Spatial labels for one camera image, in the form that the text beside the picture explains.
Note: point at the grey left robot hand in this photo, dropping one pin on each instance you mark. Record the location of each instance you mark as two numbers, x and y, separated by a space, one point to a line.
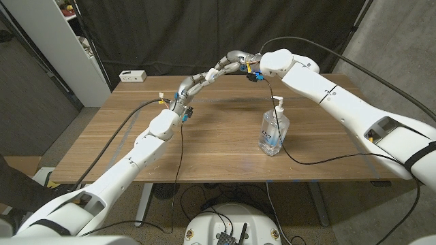
189 88

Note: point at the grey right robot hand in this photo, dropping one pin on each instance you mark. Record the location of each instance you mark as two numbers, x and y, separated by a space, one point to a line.
238 61

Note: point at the white airpods case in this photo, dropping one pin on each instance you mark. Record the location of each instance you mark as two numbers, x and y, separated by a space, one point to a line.
211 73

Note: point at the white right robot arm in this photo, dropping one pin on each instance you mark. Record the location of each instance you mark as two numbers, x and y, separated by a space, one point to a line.
340 98

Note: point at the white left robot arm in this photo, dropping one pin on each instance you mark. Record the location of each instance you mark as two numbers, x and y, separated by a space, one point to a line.
146 146

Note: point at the clear hand sanitizer pump bottle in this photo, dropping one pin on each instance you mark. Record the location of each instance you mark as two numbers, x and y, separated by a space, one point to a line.
272 136

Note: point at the white power outlet box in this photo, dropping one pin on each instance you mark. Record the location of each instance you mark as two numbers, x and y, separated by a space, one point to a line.
133 76

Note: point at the black fabric backdrop curtain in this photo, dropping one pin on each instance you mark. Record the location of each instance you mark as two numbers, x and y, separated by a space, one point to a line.
153 34

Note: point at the round black floor fan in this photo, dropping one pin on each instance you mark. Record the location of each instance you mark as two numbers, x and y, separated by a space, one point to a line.
166 190

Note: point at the black backdrop stand pole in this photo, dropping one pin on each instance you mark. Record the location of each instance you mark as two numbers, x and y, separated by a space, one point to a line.
354 29
92 47

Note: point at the white table leg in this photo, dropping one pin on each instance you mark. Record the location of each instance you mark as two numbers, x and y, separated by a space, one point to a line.
143 204
320 207

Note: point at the white shelf cabinet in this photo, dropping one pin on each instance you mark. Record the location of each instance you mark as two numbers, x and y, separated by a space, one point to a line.
61 51

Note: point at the white robot torso base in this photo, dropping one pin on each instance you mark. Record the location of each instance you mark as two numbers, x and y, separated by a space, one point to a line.
231 217

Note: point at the small red yellow object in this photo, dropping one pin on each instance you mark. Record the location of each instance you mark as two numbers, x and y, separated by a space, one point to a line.
69 13

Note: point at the black antenna module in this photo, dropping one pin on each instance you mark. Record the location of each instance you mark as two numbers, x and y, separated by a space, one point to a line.
225 238

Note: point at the brown cardboard box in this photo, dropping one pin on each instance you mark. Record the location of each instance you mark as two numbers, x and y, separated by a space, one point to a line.
24 163

